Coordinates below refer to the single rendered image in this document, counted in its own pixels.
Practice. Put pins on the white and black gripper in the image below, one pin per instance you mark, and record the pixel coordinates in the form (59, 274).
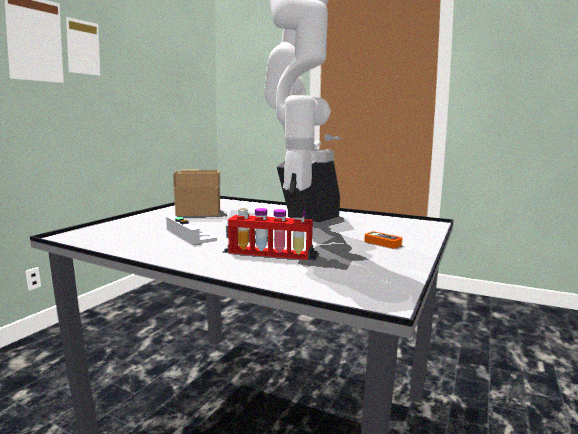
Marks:
(297, 177)

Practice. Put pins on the orange digital multimeter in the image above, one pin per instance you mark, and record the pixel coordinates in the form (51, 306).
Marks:
(382, 239)

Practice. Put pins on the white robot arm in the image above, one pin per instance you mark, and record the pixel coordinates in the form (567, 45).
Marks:
(303, 50)

